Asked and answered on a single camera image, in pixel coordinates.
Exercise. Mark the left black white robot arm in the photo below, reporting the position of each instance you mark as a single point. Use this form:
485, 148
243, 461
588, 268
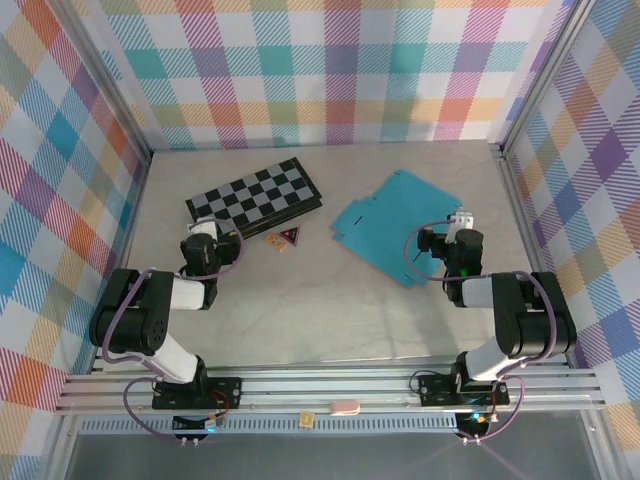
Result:
130, 320

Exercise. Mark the teal paper box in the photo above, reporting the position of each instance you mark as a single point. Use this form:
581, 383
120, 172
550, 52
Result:
385, 225

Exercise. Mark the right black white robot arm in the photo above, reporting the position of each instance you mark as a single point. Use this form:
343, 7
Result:
535, 320

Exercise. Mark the aluminium side rail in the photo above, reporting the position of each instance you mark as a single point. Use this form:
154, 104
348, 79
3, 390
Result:
522, 210
126, 240

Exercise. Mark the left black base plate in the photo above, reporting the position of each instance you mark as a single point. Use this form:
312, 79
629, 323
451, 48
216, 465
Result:
225, 392

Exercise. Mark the aluminium mounting rail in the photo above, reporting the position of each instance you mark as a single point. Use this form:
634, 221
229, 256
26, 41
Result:
325, 387

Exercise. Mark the black red triangular tile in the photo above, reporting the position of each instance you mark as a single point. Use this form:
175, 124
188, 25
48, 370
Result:
290, 238

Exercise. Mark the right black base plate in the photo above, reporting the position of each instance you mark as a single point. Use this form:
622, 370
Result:
435, 390

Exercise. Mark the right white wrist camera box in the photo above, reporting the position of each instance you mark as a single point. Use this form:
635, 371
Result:
461, 220

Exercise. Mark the small electronics board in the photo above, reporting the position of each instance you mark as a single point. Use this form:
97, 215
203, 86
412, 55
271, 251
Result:
200, 425
475, 422

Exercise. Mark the pink oval eraser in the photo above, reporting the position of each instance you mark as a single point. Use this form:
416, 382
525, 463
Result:
344, 407

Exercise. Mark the aluminium corner post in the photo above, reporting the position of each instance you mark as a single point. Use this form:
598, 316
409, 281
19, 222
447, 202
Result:
110, 75
544, 75

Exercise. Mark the black grey folding chessboard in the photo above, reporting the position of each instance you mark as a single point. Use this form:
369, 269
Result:
255, 192

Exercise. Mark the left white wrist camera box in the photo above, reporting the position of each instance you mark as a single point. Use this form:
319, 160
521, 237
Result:
204, 229

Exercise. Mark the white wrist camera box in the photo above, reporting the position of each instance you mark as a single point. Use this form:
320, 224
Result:
461, 220
204, 229

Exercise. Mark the orange square tile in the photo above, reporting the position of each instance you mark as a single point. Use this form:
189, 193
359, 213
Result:
276, 242

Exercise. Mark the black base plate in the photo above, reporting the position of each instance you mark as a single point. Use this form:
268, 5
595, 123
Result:
225, 392
435, 390

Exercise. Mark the small yellow square tile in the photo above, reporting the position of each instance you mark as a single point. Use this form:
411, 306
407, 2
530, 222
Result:
306, 420

